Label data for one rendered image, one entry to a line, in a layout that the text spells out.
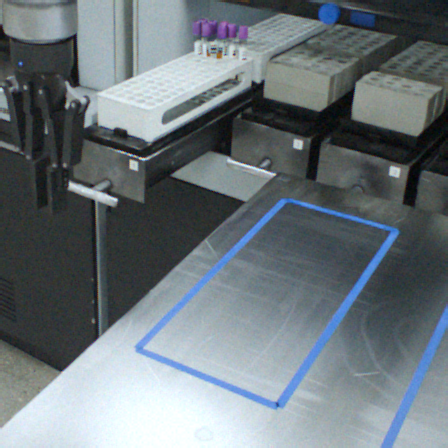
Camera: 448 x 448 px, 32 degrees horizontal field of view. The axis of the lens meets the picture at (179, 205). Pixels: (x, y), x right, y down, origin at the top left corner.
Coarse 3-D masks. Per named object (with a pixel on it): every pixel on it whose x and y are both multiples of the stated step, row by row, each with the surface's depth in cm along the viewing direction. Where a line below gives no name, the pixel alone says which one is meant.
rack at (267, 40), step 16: (288, 16) 154; (256, 32) 144; (272, 32) 145; (288, 32) 145; (304, 32) 144; (320, 32) 156; (256, 48) 136; (272, 48) 135; (288, 48) 148; (256, 64) 133; (256, 80) 134
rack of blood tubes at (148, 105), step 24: (168, 72) 124; (192, 72) 123; (216, 72) 124; (120, 96) 115; (144, 96) 114; (168, 96) 114; (192, 96) 118; (216, 96) 125; (120, 120) 113; (144, 120) 110; (168, 120) 121
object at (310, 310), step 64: (320, 192) 98; (192, 256) 84; (256, 256) 85; (320, 256) 85; (384, 256) 86; (128, 320) 74; (192, 320) 75; (256, 320) 75; (320, 320) 75; (384, 320) 75; (64, 384) 66; (128, 384) 67; (192, 384) 67; (256, 384) 67; (320, 384) 67; (384, 384) 67
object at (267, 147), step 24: (240, 120) 122; (264, 120) 120; (288, 120) 120; (336, 120) 123; (240, 144) 124; (264, 144) 121; (288, 144) 119; (312, 144) 118; (240, 168) 120; (264, 168) 120; (288, 168) 120
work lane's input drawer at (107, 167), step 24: (240, 96) 129; (192, 120) 119; (216, 120) 122; (96, 144) 113; (120, 144) 111; (144, 144) 110; (168, 144) 114; (192, 144) 118; (216, 144) 124; (96, 168) 115; (120, 168) 112; (144, 168) 109; (168, 168) 114; (96, 192) 111; (120, 192) 114; (144, 192) 111
